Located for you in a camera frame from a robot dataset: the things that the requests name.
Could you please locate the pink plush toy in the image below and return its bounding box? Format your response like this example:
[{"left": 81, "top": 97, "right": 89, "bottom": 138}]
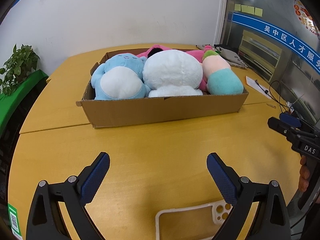
[{"left": 136, "top": 44, "right": 209, "bottom": 92}]

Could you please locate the brown cardboard box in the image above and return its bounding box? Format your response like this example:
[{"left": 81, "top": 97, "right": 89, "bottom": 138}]
[{"left": 76, "top": 47, "right": 250, "bottom": 129}]

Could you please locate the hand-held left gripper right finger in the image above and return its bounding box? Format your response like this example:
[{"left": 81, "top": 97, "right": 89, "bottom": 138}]
[{"left": 206, "top": 152, "right": 292, "bottom": 240}]

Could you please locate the clear phone case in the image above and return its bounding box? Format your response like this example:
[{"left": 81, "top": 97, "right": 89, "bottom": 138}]
[{"left": 155, "top": 200, "right": 237, "bottom": 240}]

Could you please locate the blue window banner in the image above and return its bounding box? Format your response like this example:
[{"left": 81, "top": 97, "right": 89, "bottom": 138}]
[{"left": 231, "top": 11, "right": 320, "bottom": 75}]

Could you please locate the light blue plush toy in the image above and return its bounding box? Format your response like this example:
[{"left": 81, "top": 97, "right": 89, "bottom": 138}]
[{"left": 90, "top": 52, "right": 150, "bottom": 100}]

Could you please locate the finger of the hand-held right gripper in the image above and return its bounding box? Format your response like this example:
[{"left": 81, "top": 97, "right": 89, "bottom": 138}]
[
  {"left": 267, "top": 117, "right": 298, "bottom": 143},
  {"left": 279, "top": 113, "right": 320, "bottom": 139}
]

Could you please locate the wooden shelf behind glass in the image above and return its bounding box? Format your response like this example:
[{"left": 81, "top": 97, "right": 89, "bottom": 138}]
[{"left": 237, "top": 29, "right": 290, "bottom": 83}]

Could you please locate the peach and teal plush toy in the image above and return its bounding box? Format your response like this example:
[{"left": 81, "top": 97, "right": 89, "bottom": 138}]
[{"left": 201, "top": 45, "right": 244, "bottom": 95}]

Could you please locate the green square sticker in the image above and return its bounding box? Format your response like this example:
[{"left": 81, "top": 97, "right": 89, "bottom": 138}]
[{"left": 7, "top": 202, "right": 24, "bottom": 239}]

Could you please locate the red round window sticker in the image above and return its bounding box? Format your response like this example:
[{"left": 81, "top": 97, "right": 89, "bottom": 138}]
[{"left": 293, "top": 0, "right": 320, "bottom": 34}]

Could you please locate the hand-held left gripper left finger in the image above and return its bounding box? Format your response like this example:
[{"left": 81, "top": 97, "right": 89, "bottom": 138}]
[{"left": 26, "top": 152, "right": 110, "bottom": 240}]

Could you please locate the grey plush toy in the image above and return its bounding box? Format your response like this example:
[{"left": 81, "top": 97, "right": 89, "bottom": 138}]
[{"left": 195, "top": 44, "right": 249, "bottom": 68}]

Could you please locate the black cable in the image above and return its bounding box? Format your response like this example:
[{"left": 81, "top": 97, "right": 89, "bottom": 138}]
[{"left": 255, "top": 79, "right": 295, "bottom": 110}]

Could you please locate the white paper sheet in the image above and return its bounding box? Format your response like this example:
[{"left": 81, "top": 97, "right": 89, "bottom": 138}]
[{"left": 245, "top": 76, "right": 272, "bottom": 98}]

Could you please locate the person's right hand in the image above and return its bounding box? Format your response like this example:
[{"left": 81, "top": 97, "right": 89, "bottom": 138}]
[{"left": 299, "top": 156, "right": 312, "bottom": 192}]

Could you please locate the green potted plant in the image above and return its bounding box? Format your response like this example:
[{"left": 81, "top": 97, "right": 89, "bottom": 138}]
[{"left": 0, "top": 44, "right": 40, "bottom": 97}]

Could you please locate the white plush toy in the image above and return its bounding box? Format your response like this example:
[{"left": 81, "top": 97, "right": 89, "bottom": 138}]
[{"left": 142, "top": 50, "right": 203, "bottom": 98}]

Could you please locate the green bench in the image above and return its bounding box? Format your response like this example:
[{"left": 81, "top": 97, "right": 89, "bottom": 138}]
[{"left": 0, "top": 70, "right": 49, "bottom": 130}]

